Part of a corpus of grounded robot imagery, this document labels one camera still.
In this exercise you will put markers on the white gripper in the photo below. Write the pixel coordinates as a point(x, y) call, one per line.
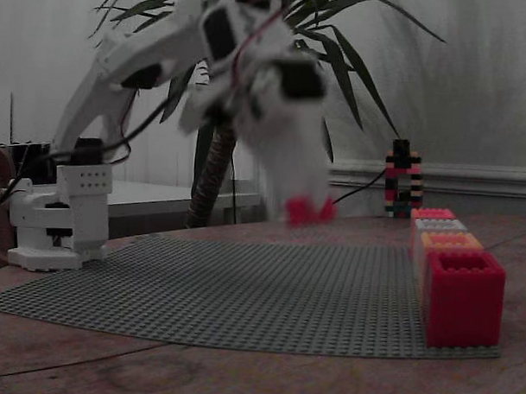
point(287, 120)

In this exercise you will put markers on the small red Lego brick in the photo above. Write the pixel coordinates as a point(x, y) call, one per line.
point(308, 211)

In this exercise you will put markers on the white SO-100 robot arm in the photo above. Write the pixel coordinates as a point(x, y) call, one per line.
point(86, 191)

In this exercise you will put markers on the grey Lego baseplate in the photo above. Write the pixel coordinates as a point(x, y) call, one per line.
point(242, 291)

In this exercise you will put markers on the large pink lego block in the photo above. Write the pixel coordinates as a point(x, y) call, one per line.
point(433, 213)

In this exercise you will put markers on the grey lego block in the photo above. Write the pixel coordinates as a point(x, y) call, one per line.
point(443, 225)

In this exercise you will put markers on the orange lego block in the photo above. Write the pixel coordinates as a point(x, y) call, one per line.
point(451, 240)

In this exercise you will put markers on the red lego block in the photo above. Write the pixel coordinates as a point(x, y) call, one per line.
point(462, 307)

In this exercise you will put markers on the tall palm house plant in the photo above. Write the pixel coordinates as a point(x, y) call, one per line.
point(212, 173)

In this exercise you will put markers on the multicolour Lego camera tower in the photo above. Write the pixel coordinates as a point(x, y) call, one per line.
point(393, 184)

